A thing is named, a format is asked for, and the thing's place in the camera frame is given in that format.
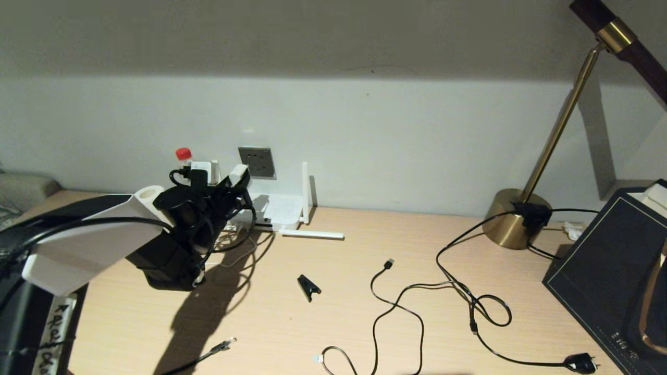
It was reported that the white power adapter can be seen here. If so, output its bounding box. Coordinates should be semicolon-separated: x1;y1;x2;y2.
228;164;252;189

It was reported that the white adapter cord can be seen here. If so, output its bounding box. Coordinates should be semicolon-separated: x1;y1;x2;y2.
206;227;262;269

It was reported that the white router with antennas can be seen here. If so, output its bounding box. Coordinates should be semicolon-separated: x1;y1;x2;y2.
210;160;345;240

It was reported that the white paper roll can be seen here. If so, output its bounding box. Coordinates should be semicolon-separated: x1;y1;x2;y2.
133;185;167;219

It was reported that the black plastic clip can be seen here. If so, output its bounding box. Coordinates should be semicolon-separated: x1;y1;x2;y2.
297;274;322;303

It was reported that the grey cushion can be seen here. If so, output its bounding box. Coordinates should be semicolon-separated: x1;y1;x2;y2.
0;172;62;230

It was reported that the brass desk lamp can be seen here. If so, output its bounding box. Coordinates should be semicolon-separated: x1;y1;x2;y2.
483;0;667;249

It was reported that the black box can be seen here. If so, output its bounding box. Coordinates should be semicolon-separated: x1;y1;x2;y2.
542;180;667;375

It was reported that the grey wall socket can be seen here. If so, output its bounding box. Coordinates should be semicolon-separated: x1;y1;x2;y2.
238;147;276;179

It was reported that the black ethernet cable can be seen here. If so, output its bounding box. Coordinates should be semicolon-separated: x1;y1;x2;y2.
159;337;238;375

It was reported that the black USB cable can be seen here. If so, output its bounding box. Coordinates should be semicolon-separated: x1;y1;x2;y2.
313;259;455;375

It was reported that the black lamp power cord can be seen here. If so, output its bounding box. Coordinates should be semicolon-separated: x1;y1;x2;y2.
437;208;600;374

